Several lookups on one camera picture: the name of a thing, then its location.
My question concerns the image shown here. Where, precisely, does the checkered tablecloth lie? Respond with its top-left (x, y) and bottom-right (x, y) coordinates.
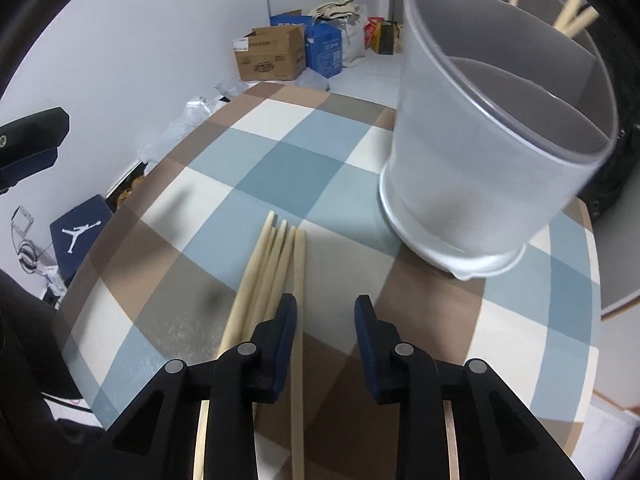
top-left (62, 82), bottom-right (601, 480)

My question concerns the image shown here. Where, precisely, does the brown cardboard box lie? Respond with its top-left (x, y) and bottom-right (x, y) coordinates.
top-left (234, 26), bottom-right (307, 82)

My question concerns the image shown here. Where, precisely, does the beige folded cloth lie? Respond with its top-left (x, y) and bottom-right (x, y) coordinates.
top-left (312, 0), bottom-right (363, 21)

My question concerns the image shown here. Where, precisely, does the brown paper bag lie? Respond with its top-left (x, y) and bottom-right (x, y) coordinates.
top-left (375, 21), bottom-right (401, 56)

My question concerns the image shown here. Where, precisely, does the red paper bag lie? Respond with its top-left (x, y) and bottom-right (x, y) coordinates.
top-left (364, 17), bottom-right (383, 51)

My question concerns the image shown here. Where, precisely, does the crumpled clear plastic bag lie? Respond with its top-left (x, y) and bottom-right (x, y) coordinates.
top-left (135, 77), bottom-right (251, 161)

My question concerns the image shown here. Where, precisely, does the grey courier bag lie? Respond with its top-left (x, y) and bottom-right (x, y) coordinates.
top-left (300, 67), bottom-right (331, 92)

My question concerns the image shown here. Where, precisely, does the blue cardboard box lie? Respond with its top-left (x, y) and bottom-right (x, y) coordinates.
top-left (270, 10), bottom-right (346, 78)

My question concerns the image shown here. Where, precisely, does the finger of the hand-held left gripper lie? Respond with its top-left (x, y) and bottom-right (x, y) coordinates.
top-left (0, 107), bottom-right (70, 195)

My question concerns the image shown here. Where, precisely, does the white plastic utensil holder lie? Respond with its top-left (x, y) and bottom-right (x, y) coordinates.
top-left (378, 0), bottom-right (621, 281)

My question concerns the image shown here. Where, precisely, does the navy shoe box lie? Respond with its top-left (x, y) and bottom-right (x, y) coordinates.
top-left (50, 197), bottom-right (115, 281)

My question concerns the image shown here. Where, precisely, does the white plastic bag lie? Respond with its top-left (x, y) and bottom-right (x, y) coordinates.
top-left (340, 10), bottom-right (371, 68)

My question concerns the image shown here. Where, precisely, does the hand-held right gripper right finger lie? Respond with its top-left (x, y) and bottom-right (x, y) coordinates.
top-left (354, 296), bottom-right (586, 480)

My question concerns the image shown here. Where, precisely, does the white device with cables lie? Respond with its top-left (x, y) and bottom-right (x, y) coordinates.
top-left (10, 205), bottom-right (66, 306)

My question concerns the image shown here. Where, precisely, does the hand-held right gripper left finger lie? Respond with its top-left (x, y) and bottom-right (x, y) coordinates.
top-left (82, 294), bottom-right (298, 480)

